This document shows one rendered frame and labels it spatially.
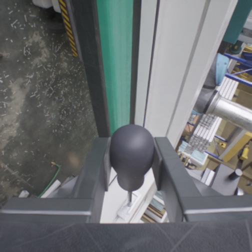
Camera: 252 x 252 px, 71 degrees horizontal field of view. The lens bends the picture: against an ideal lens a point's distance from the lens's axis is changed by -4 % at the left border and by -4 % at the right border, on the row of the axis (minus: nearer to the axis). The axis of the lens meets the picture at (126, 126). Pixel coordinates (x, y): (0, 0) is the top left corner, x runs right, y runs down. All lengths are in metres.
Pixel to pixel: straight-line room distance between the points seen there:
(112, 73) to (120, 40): 0.03
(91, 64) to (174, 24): 0.09
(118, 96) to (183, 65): 0.08
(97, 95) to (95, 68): 0.04
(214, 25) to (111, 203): 0.28
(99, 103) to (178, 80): 0.10
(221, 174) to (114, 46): 0.37
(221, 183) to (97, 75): 0.35
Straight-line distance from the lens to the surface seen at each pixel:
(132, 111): 0.31
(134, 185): 0.18
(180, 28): 0.21
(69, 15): 0.88
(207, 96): 0.83
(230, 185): 0.46
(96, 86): 0.21
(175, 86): 0.24
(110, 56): 0.18
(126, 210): 0.32
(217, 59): 0.80
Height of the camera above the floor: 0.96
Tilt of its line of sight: 20 degrees down
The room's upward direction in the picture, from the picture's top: 119 degrees clockwise
